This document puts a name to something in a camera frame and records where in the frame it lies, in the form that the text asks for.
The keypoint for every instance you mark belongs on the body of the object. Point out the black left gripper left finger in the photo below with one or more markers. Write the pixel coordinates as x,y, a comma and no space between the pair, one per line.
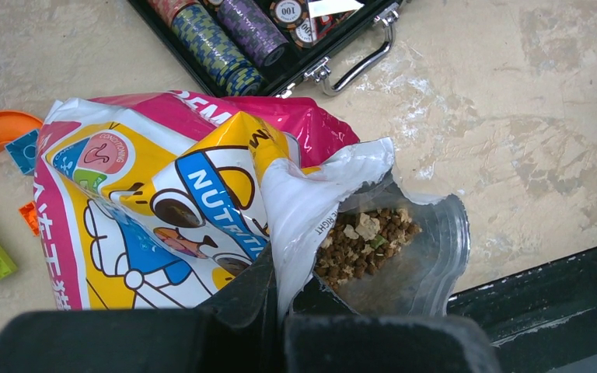
232,331

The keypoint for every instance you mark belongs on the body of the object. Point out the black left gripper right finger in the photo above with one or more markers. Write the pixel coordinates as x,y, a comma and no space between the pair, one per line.
322,334

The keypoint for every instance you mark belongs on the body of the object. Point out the pet food bag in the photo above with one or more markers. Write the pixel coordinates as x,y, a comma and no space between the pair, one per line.
160,200

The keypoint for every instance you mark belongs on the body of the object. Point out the blue toy brick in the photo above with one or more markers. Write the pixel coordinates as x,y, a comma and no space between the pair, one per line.
23,152

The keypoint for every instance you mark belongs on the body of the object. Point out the black poker chip case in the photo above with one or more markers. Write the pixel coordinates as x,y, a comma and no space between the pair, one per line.
266,48

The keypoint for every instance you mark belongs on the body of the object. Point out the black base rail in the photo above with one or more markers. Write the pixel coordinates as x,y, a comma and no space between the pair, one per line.
543,319

